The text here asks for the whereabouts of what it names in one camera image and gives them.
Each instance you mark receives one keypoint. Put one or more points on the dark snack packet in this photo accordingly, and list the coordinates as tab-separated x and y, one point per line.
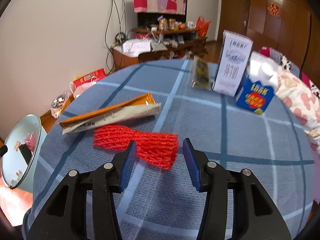
199	74

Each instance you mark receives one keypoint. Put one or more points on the white tall carton box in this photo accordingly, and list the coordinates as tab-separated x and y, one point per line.
234	55

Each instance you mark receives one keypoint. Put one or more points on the wooden tv cabinet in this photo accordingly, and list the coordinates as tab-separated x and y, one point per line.
165	44

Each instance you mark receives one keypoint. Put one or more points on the light blue trash bin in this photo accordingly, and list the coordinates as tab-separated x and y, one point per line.
15	172

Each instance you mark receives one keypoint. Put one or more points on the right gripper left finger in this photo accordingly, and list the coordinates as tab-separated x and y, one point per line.
63	216

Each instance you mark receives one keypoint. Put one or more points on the wooden wardrobe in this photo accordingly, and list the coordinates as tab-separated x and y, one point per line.
295	33

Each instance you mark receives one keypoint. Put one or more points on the pink heart quilt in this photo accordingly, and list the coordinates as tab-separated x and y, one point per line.
302	103

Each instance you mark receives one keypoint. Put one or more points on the television with patchwork cover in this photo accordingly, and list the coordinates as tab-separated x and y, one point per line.
149	12

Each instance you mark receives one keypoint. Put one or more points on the white box on cabinet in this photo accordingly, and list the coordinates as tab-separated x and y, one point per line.
136	46

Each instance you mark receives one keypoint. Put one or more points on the blue plaid bed blanket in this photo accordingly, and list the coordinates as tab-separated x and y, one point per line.
163	204

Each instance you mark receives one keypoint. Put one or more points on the white mug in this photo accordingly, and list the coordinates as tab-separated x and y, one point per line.
191	25

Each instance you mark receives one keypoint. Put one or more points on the orange plastic bag on cabinet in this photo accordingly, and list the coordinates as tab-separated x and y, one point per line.
202	26

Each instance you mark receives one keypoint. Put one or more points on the blue white tissue box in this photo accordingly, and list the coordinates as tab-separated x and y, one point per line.
259	84

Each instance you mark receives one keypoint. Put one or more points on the clear bag of scraps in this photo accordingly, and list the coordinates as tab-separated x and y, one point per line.
58	104

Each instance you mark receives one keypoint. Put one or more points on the wooden door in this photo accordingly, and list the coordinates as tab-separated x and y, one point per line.
233	17

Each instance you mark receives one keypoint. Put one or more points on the red mask box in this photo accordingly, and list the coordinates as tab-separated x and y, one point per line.
83	83

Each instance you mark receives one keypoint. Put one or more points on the red double happiness decal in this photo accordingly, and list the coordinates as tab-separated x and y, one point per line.
273	10

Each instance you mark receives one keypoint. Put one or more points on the red knitted cloth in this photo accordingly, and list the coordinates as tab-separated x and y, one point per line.
157	149

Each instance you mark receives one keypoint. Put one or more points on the black knitted cloth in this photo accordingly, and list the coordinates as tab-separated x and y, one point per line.
26	153

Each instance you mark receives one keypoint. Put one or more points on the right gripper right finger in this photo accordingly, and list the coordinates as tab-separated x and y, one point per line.
255	216

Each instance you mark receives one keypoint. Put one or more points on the orange silver snack wrapper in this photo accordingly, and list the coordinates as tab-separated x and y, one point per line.
138	107

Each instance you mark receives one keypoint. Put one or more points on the cow print pillow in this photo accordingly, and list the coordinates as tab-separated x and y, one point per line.
286	64

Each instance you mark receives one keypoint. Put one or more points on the pink red plastic bag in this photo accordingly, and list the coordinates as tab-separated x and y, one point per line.
30	141

